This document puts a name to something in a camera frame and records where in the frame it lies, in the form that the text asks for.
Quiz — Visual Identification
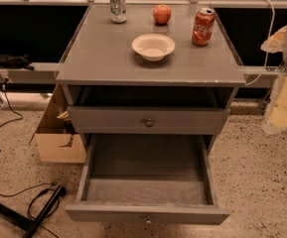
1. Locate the white bowl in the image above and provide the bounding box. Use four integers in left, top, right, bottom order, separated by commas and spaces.
132, 34, 176, 61

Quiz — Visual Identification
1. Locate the red apple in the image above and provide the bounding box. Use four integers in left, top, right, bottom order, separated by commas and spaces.
153, 4, 172, 25

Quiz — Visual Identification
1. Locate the red coke can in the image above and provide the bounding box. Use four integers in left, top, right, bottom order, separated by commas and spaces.
192, 8, 215, 47

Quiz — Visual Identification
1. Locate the black wall cable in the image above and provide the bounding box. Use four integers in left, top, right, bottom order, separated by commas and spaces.
0, 77, 24, 138

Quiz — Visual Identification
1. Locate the cardboard box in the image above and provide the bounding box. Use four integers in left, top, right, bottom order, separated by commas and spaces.
35, 85, 86, 164

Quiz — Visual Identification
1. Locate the closed grey top drawer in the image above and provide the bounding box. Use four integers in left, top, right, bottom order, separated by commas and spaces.
68, 106, 229, 135

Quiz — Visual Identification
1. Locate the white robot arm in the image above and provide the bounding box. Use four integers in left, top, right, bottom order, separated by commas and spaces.
261, 25, 287, 134

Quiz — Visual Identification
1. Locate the black object on rail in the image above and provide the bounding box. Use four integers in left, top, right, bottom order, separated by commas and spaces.
0, 54, 34, 70

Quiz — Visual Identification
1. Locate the black stand base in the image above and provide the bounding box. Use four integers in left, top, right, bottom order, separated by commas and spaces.
0, 184, 68, 238

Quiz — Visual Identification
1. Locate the black floor cable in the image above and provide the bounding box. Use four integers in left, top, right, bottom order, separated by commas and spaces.
0, 181, 62, 238

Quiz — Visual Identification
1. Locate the white hanging cable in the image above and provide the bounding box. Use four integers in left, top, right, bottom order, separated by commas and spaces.
244, 0, 276, 87

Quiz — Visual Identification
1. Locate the silver green soda can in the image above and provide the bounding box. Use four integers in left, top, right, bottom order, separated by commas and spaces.
110, 0, 127, 23

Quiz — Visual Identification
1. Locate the grey drawer cabinet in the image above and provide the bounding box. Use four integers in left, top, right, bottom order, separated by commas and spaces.
55, 3, 247, 155

